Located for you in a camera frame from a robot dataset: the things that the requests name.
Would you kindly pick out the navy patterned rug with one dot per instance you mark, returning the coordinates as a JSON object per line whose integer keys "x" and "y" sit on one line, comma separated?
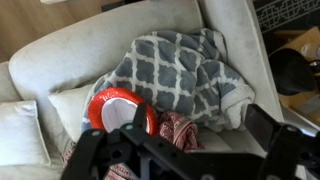
{"x": 283, "y": 13}

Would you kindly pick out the white throw pillow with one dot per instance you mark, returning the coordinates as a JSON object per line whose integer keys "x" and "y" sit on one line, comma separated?
{"x": 70, "y": 106}
{"x": 20, "y": 133}

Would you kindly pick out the cream back cushion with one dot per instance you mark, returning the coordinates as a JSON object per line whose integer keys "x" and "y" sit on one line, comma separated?
{"x": 83, "y": 43}
{"x": 6, "y": 83}

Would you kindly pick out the black round object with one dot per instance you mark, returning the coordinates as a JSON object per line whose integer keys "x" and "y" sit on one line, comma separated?
{"x": 290, "y": 71}

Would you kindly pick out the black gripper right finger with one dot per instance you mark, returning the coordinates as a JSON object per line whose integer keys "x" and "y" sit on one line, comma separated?
{"x": 261, "y": 121}

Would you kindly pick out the wooden chair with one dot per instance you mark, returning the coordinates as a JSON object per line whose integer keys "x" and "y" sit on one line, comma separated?
{"x": 293, "y": 103}

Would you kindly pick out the beige couch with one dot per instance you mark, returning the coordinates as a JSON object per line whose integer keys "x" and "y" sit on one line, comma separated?
{"x": 233, "y": 33}

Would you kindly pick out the red hat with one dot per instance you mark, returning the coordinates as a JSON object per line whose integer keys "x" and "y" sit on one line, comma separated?
{"x": 100, "y": 103}

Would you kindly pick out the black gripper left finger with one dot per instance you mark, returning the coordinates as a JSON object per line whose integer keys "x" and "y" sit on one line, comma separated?
{"x": 140, "y": 115}

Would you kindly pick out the grey white patterned blanket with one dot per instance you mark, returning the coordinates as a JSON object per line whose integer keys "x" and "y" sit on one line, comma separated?
{"x": 166, "y": 73}

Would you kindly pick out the red patterned cloth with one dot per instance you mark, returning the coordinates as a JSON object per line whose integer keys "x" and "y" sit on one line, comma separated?
{"x": 180, "y": 130}

